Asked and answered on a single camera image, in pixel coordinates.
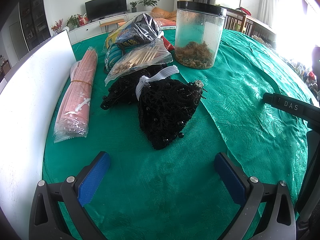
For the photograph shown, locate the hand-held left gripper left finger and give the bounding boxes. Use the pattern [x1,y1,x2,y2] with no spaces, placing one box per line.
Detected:
[29,151,112,240]

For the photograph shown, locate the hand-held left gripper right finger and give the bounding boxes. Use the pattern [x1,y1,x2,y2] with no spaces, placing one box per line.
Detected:
[214,152,297,240]

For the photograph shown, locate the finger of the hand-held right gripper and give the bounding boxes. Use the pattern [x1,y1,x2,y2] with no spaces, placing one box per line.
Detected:
[295,130,320,222]
[263,92,320,130]

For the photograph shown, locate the pink packaged cloth roll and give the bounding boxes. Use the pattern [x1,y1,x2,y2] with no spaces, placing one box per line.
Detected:
[54,47,98,144]

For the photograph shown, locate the black beaded lace pouch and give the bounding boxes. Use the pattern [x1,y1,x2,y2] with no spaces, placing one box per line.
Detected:
[135,65,208,150]

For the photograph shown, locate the white cardboard box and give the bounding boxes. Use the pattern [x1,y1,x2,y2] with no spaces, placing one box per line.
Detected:
[0,29,77,233]

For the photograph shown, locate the teal striped fabric pouch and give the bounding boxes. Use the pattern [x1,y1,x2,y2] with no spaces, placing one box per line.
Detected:
[104,44,128,74]

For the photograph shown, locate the red foil packet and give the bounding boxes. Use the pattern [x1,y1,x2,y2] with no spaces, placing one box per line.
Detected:
[160,35,175,52]

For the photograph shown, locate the pile of mixed household clutter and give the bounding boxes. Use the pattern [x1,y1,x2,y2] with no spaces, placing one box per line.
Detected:
[290,60,320,92]

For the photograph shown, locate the green patterned tablecloth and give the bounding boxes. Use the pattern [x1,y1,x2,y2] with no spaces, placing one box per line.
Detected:
[42,26,318,240]

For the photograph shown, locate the white sheer curtain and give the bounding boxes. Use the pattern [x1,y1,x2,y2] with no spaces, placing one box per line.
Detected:
[259,0,292,27]

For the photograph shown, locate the dark wooden table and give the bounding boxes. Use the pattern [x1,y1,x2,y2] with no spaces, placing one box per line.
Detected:
[224,7,272,37]

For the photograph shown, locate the black beaded lace cloth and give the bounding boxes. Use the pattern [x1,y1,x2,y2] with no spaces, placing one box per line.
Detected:
[101,64,170,109]

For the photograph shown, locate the clear jar with black lid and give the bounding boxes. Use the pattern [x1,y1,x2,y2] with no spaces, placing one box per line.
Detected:
[174,1,227,69]

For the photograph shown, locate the clear bag of wooden sticks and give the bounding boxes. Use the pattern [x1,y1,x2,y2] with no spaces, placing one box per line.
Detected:
[104,39,173,85]

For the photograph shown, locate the white television cabinet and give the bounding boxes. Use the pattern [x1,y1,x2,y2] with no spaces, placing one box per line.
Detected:
[67,11,150,44]

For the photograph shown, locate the wooden bench with metal legs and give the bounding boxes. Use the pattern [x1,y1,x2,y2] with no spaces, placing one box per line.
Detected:
[99,19,125,33]

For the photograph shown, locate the orange rocking chair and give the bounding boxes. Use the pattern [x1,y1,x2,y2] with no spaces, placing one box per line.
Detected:
[150,7,177,27]

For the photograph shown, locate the red flowers in white vase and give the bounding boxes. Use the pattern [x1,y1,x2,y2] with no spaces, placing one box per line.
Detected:
[51,19,64,34]

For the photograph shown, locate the bushy green potted plant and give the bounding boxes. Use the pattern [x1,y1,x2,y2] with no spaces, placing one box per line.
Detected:
[66,14,82,29]

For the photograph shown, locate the black item in clear plastic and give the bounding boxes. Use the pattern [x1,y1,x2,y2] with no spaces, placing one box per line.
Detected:
[134,12,164,45]

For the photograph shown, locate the black flat television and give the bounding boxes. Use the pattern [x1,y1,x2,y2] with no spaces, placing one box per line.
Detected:
[85,0,127,22]

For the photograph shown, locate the dark glass display cabinet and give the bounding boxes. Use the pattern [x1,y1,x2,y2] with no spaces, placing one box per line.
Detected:
[19,0,52,52]

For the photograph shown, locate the large green potted plant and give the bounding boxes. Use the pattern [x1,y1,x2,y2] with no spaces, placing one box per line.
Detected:
[138,0,160,7]

